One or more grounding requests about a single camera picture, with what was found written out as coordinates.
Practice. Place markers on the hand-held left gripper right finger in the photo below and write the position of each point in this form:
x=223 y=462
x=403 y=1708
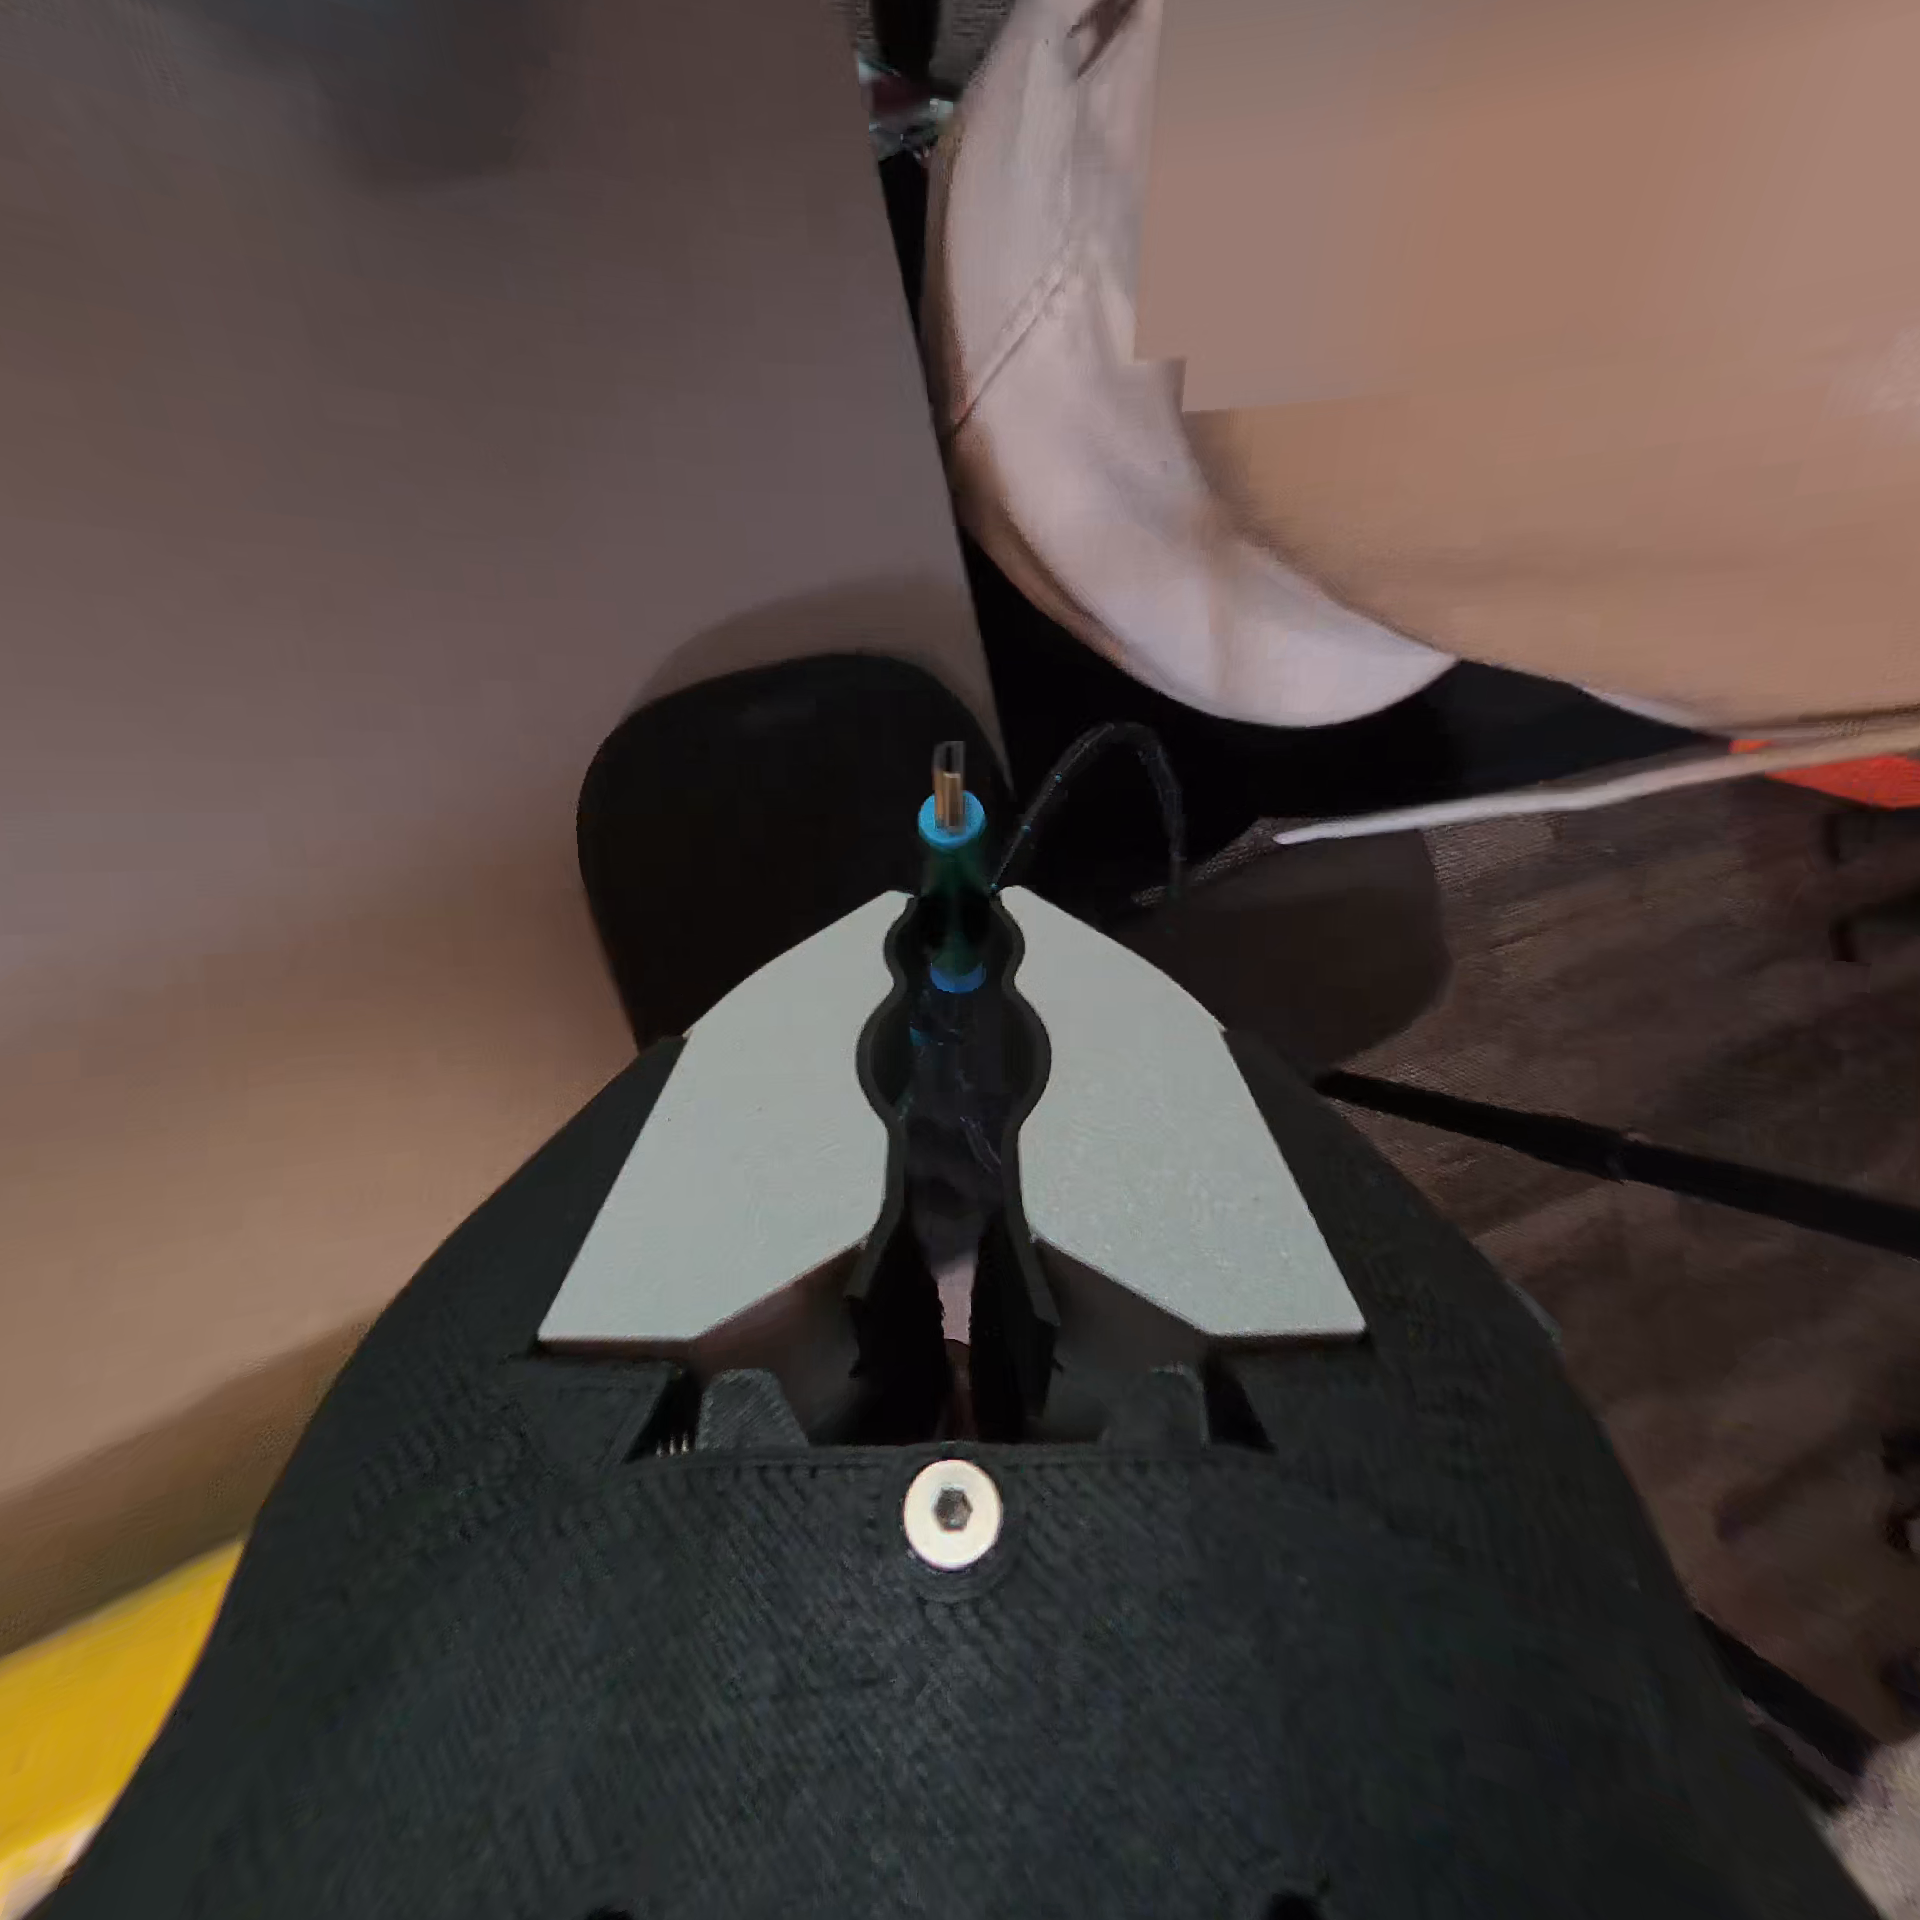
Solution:
x=1170 y=1188

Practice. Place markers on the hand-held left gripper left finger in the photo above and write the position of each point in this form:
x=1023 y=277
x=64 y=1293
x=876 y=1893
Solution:
x=734 y=1188

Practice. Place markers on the grey desk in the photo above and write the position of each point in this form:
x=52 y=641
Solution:
x=375 y=599

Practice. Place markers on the black bumpy pad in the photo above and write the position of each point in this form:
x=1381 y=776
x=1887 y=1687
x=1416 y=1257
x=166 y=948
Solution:
x=721 y=839

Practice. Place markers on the orange red object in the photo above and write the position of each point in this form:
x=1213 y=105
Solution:
x=1861 y=781

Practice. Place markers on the yellow plastic bin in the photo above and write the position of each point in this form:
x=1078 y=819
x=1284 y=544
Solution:
x=76 y=1725

